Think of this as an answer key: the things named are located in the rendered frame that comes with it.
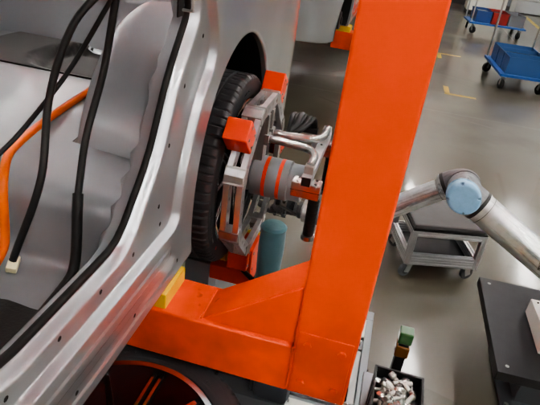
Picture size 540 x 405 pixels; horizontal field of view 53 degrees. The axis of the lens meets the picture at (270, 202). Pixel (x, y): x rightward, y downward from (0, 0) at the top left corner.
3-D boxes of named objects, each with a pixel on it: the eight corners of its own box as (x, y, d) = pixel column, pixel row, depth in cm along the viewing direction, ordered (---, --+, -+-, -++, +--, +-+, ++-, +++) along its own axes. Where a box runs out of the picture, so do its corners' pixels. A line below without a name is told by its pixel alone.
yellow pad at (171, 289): (141, 268, 161) (141, 255, 159) (185, 280, 159) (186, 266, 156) (118, 296, 149) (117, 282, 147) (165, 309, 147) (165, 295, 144)
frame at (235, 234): (257, 203, 224) (273, 75, 198) (272, 207, 223) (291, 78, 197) (214, 278, 178) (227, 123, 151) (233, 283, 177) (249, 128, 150)
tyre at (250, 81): (214, 45, 205) (134, 88, 148) (275, 56, 201) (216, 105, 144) (203, 198, 236) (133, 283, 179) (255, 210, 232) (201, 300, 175)
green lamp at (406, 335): (398, 334, 158) (401, 324, 156) (411, 337, 158) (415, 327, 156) (397, 343, 155) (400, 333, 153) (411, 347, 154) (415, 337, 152)
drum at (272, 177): (248, 181, 197) (252, 145, 190) (305, 193, 194) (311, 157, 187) (237, 198, 185) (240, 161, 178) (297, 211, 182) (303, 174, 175)
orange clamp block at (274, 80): (262, 100, 194) (267, 76, 195) (283, 104, 193) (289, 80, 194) (259, 93, 187) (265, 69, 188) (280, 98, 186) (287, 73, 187)
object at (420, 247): (397, 278, 290) (412, 224, 273) (383, 240, 321) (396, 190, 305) (473, 284, 293) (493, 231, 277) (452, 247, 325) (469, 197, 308)
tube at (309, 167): (265, 141, 180) (268, 112, 174) (321, 153, 177) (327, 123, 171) (250, 162, 165) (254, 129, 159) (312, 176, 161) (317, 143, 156)
